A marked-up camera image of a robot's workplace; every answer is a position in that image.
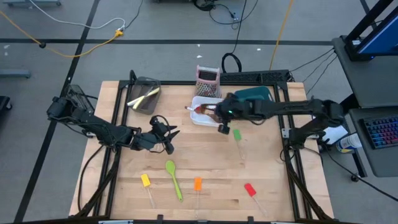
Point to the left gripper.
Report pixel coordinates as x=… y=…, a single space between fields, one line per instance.
x=149 y=140

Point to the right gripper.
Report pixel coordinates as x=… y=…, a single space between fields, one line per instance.
x=234 y=110

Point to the dark wooden spoon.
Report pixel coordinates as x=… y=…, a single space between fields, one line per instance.
x=208 y=111

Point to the red silicone spoon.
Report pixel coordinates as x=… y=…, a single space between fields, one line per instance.
x=196 y=109

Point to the lime green silicone spoon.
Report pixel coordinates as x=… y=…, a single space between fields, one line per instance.
x=170 y=168

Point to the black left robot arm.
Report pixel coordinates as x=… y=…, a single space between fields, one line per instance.
x=102 y=129

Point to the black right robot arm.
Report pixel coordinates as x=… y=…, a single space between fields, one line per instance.
x=295 y=107

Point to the white plastic bin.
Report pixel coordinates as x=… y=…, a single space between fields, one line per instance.
x=199 y=119

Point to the grey translucent plastic bin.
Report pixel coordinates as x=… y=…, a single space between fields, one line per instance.
x=149 y=104

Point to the teal plastic bin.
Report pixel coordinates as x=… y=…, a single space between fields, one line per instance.
x=253 y=93

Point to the white paper sheet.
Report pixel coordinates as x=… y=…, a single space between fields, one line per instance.
x=337 y=133

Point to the grey workstation desk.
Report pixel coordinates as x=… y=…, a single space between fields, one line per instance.
x=367 y=81

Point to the grey keyboard desk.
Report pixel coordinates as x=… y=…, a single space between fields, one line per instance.
x=373 y=161

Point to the backlit keyboard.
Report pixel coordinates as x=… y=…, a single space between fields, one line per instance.
x=381 y=132

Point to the black monitor stand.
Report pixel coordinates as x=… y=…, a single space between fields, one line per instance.
x=367 y=18

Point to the computer monitor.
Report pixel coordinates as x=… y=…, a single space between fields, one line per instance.
x=384 y=37

